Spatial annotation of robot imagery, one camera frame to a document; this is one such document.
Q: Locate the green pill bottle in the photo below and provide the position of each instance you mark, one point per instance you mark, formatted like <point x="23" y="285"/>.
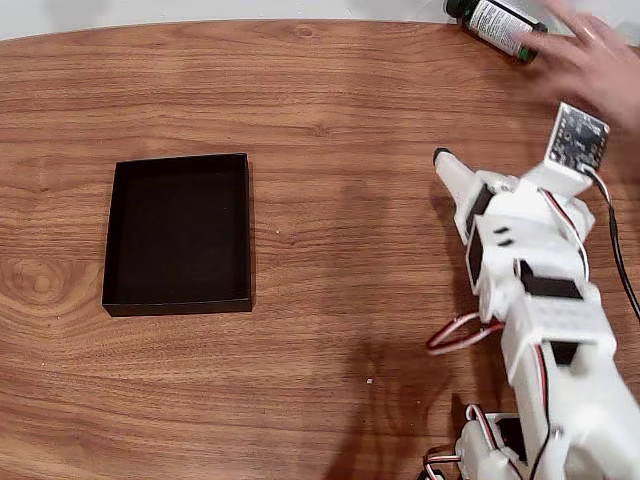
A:
<point x="495" y="25"/>

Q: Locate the black open box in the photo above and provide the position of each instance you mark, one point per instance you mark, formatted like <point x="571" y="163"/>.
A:
<point x="175" y="235"/>

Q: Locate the person's hand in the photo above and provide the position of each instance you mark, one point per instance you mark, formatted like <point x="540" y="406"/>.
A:
<point x="595" y="65"/>

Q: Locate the circuit board camera on mount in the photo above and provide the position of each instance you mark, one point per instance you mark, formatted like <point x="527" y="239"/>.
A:
<point x="577" y="137"/>

